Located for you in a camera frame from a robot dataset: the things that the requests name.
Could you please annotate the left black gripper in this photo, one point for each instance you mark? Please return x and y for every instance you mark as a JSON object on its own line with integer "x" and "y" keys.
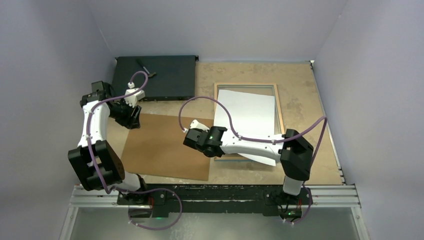
{"x": 131, "y": 121}

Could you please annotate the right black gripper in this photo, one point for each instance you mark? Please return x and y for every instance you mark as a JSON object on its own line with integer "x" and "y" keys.
{"x": 208, "y": 131}

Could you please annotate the brown cardboard backing board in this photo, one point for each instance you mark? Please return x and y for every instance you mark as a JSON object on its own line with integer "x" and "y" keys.
{"x": 156, "y": 148}

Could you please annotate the hot air balloon photo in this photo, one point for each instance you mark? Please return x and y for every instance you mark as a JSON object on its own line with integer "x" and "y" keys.
{"x": 251, "y": 113}

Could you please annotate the blue wooden picture frame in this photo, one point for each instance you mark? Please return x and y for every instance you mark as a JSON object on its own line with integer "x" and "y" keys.
{"x": 257, "y": 88}

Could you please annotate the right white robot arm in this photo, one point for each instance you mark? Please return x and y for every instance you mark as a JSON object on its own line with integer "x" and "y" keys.
{"x": 292, "y": 150}

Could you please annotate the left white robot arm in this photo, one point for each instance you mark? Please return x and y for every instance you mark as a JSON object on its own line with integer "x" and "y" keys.
{"x": 96, "y": 164}

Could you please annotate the small black hammer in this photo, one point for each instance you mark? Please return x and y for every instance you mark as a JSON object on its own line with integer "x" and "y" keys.
{"x": 142, "y": 65}

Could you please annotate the dark flat box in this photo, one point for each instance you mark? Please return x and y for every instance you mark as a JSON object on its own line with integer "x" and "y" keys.
{"x": 175, "y": 78}

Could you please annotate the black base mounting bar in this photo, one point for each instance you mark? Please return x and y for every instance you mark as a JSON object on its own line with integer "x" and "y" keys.
{"x": 268, "y": 200}

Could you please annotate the aluminium rail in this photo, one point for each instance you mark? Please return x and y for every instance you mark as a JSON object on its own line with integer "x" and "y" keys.
{"x": 323, "y": 196}

